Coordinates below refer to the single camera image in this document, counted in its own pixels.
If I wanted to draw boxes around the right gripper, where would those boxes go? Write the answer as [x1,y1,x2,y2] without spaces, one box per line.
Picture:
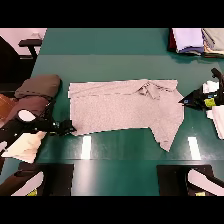
[188,87,211,111]

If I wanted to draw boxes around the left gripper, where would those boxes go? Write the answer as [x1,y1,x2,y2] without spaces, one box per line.
[52,118,77,136]

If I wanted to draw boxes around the grey T-shirt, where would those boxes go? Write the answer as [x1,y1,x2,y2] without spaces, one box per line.
[67,78,185,153]

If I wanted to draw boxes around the dark brown garment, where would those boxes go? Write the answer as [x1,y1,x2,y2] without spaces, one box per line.
[6,95,56,122]

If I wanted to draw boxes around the grey-brown garment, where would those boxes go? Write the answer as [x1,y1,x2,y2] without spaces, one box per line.
[14,73,63,101]

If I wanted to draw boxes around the lavender garment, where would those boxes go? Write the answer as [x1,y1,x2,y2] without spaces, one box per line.
[171,27,205,55]

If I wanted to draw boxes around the dark red garment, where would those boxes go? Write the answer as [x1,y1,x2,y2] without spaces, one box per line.
[167,29,178,53]

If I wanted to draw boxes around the grey garment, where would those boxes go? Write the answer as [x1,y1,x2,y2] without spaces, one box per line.
[201,27,224,53]

